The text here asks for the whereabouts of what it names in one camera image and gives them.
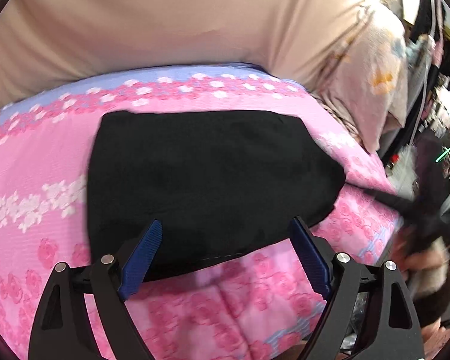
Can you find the black pants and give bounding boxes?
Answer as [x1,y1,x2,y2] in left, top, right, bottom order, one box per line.
[87,111,345,281]

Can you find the pink floral bed sheet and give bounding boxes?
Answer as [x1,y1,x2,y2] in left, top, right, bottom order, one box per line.
[0,65,398,359]

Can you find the person's right hand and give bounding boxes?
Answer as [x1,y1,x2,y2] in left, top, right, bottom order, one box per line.
[390,233,450,281]

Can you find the pale floral pillow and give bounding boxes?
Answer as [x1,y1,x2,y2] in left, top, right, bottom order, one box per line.
[311,3,408,153]

